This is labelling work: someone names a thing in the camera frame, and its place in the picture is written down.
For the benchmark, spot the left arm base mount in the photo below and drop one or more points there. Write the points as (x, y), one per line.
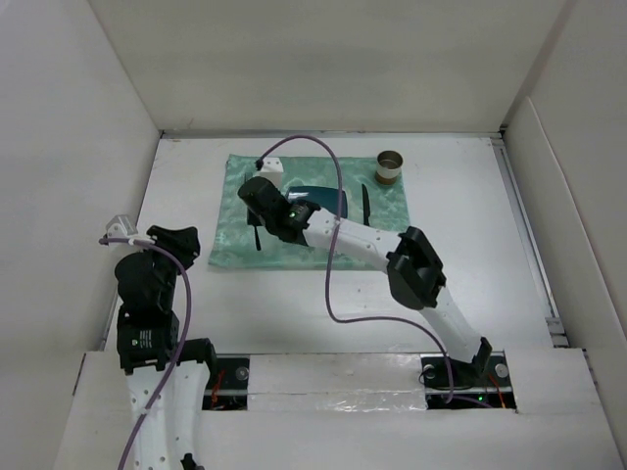
(227, 387)

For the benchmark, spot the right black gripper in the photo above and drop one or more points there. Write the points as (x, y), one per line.
(275, 189)

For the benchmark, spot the black table knife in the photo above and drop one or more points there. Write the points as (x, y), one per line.
(366, 208)

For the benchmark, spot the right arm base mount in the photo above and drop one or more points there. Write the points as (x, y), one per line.
(491, 388)

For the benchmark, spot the steel cup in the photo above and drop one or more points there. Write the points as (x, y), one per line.
(388, 167)

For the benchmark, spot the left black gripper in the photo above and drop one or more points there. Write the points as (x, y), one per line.
(182, 241)

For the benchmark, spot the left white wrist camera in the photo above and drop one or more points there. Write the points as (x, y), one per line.
(121, 227)

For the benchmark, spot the black fork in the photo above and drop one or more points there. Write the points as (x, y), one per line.
(256, 237)

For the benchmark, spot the green patterned placemat cloth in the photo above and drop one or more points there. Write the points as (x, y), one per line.
(234, 243)

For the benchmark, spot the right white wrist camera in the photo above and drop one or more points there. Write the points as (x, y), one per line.
(272, 169)

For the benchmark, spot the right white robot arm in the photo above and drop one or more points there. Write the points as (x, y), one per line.
(414, 271)

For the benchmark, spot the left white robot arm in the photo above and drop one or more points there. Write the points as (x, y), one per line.
(165, 371)

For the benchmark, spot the teal square plate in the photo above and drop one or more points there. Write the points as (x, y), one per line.
(302, 199)

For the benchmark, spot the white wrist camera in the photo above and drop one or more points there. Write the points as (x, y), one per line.
(272, 169)
(121, 227)

